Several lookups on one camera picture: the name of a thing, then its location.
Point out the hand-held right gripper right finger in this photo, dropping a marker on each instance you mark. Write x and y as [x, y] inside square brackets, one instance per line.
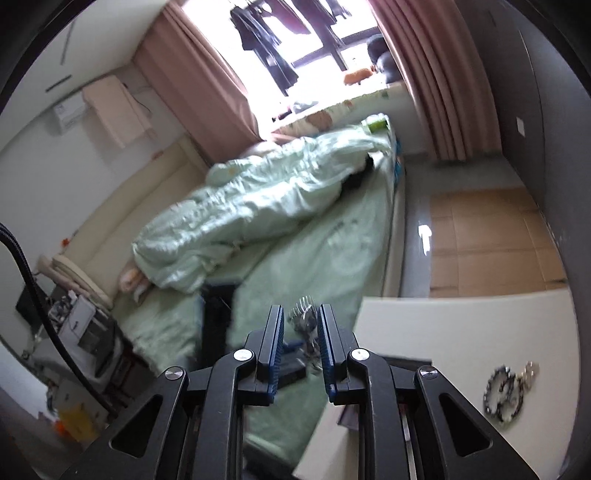
[325, 355]

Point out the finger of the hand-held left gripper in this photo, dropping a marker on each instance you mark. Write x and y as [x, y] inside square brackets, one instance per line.
[295, 367]
[217, 318]

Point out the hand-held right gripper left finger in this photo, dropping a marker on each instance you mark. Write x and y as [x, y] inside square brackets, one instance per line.
[274, 350]

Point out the pink printed pillow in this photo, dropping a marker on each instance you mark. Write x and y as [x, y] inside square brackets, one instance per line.
[131, 281]

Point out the bed with green sheet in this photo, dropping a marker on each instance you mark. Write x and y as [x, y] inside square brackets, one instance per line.
[300, 258]

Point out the light green duvet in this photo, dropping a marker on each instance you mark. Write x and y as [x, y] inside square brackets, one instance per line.
[258, 203]

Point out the cluttered bedside stand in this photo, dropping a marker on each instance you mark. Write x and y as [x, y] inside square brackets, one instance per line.
[85, 323]

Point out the white side table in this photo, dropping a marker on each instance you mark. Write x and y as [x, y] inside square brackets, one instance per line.
[461, 332]

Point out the stack of cream pillows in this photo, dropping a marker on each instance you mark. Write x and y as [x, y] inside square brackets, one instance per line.
[76, 277]

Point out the cream headboard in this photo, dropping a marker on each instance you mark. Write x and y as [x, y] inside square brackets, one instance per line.
[124, 203]

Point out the yellow bag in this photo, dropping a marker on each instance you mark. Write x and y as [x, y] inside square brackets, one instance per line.
[76, 417]

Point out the hanging beige towel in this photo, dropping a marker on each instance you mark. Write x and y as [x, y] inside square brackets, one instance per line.
[117, 110]

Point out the printed window seat cushion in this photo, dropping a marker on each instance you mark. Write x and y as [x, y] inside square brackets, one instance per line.
[332, 113]

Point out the green plush toy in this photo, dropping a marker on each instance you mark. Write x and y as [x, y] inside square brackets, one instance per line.
[374, 123]

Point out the pink curtain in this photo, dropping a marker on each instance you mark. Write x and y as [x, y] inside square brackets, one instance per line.
[425, 78]
[198, 78]

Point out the hanging purple shirt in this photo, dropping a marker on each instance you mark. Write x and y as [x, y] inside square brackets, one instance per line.
[263, 46]

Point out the orange plush toy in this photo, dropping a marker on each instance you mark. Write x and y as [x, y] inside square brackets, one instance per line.
[358, 75]

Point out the window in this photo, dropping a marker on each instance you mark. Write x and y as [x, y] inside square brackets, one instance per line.
[323, 50]

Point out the dark bag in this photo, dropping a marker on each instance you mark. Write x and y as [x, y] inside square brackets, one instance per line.
[381, 55]

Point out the hanging dark long garment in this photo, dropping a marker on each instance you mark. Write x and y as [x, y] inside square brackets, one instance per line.
[295, 18]

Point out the hanging dark red garment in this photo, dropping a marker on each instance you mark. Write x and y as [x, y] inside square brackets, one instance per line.
[334, 8]

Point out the white wall air conditioner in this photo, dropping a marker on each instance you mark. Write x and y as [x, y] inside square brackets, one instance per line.
[69, 114]

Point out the white wall socket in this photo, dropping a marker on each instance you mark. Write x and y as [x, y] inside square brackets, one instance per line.
[521, 125]

